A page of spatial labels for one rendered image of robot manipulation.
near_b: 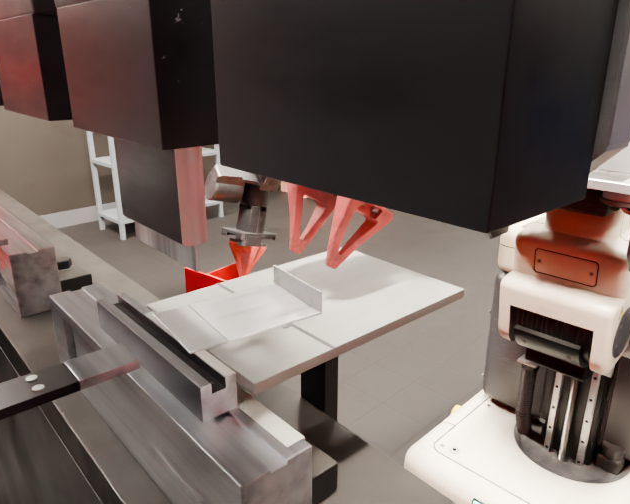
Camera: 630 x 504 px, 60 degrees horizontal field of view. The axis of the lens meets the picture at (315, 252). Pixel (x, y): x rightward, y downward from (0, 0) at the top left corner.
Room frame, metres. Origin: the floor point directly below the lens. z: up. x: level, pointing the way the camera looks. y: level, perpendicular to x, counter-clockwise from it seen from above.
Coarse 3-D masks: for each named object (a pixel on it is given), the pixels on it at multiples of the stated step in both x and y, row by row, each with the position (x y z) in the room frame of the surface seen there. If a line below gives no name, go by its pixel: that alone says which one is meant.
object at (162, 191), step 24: (120, 144) 0.42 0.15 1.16; (120, 168) 0.42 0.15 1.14; (144, 168) 0.39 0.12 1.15; (168, 168) 0.36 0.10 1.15; (192, 168) 0.36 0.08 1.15; (120, 192) 0.43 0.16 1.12; (144, 192) 0.39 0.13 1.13; (168, 192) 0.36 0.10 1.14; (192, 192) 0.36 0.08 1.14; (144, 216) 0.39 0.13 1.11; (168, 216) 0.36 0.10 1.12; (192, 216) 0.36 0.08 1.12; (144, 240) 0.42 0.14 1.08; (168, 240) 0.39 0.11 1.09; (192, 240) 0.36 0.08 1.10; (192, 264) 0.36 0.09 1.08
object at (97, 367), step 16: (96, 352) 0.37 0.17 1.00; (112, 352) 0.37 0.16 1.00; (128, 352) 0.37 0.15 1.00; (48, 368) 0.35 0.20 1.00; (64, 368) 0.35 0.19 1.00; (80, 368) 0.35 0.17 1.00; (96, 368) 0.35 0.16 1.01; (112, 368) 0.35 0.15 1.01; (128, 368) 0.36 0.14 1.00; (0, 384) 0.33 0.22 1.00; (16, 384) 0.33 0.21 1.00; (32, 384) 0.33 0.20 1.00; (48, 384) 0.33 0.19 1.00; (64, 384) 0.33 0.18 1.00; (80, 384) 0.34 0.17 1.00; (0, 400) 0.31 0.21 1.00; (16, 400) 0.31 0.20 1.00; (32, 400) 0.31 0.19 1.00; (48, 400) 0.32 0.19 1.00; (0, 416) 0.30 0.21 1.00
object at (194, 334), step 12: (168, 312) 0.45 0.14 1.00; (180, 312) 0.45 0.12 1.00; (192, 312) 0.45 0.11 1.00; (168, 324) 0.43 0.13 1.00; (180, 324) 0.43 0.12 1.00; (192, 324) 0.43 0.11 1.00; (204, 324) 0.43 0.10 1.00; (180, 336) 0.41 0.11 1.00; (192, 336) 0.41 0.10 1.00; (204, 336) 0.41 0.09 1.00; (216, 336) 0.41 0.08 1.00; (192, 348) 0.39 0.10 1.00; (204, 348) 0.39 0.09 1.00
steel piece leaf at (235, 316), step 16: (256, 288) 0.51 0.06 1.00; (272, 288) 0.51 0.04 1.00; (288, 288) 0.50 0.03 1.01; (304, 288) 0.47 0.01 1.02; (192, 304) 0.47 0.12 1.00; (208, 304) 0.47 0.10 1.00; (224, 304) 0.47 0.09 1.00; (240, 304) 0.47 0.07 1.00; (256, 304) 0.47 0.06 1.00; (272, 304) 0.47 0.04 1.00; (288, 304) 0.47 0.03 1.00; (304, 304) 0.47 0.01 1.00; (320, 304) 0.45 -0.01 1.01; (208, 320) 0.44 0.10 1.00; (224, 320) 0.44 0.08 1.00; (240, 320) 0.44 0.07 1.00; (256, 320) 0.44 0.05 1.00; (272, 320) 0.44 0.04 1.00; (288, 320) 0.44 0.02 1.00; (224, 336) 0.41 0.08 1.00; (240, 336) 0.41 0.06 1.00
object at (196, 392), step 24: (120, 312) 0.46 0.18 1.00; (144, 312) 0.46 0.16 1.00; (120, 336) 0.44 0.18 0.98; (144, 336) 0.41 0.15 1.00; (168, 336) 0.42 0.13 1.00; (144, 360) 0.41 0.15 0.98; (168, 360) 0.37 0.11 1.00; (192, 360) 0.39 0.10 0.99; (168, 384) 0.37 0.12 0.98; (192, 384) 0.34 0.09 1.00; (216, 384) 0.35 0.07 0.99; (192, 408) 0.34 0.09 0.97; (216, 408) 0.34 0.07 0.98
